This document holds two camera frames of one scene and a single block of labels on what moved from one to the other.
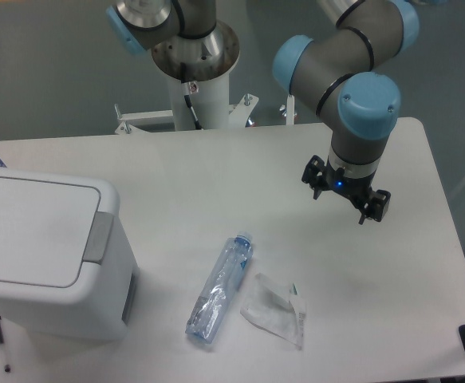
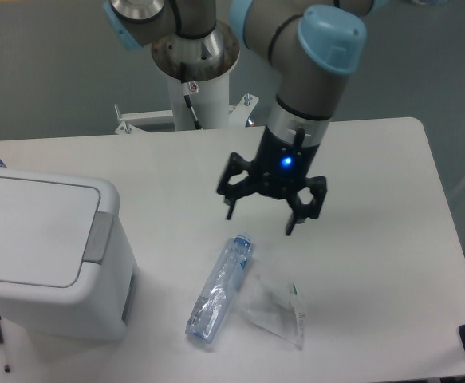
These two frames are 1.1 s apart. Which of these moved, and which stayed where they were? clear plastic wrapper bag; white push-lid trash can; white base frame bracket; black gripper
Moved: black gripper
Stayed: clear plastic wrapper bag; white push-lid trash can; white base frame bracket
